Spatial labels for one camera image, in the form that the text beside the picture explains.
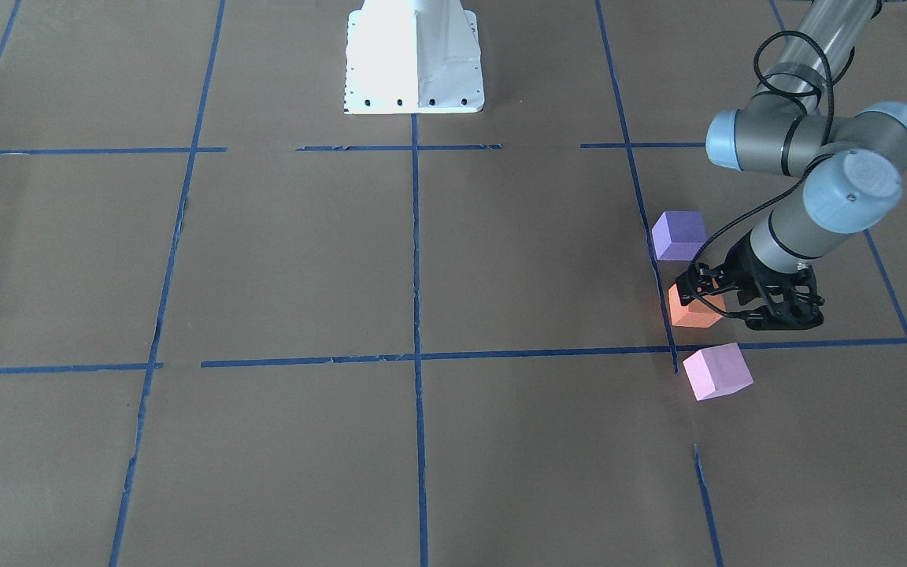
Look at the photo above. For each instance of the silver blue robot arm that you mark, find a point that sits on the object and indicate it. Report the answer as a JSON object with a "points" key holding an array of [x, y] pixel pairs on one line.
{"points": [[847, 170]]}

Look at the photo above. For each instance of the purple foam cube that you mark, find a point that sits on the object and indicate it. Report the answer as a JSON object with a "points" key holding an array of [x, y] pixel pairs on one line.
{"points": [[678, 234]]}

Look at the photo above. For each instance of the white pedestal column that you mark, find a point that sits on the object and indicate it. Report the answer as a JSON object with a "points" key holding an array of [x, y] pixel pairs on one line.
{"points": [[413, 57]]}

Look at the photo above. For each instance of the pink foam cube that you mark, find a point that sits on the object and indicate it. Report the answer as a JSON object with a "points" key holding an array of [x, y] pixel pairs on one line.
{"points": [[717, 371]]}

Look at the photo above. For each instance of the orange foam cube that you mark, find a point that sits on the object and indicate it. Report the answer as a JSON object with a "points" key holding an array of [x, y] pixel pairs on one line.
{"points": [[694, 315]]}

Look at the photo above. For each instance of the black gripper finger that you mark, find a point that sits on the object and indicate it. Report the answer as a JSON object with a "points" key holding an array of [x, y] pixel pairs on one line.
{"points": [[718, 304], [695, 284]]}

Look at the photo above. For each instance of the brown paper table cover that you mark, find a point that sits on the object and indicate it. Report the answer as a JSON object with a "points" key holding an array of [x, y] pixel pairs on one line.
{"points": [[239, 327]]}

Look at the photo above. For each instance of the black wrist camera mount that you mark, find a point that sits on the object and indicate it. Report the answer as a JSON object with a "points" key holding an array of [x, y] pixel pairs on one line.
{"points": [[804, 317]]}

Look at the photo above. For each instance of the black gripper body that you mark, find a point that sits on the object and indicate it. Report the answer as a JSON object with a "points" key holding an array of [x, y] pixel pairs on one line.
{"points": [[739, 269]]}

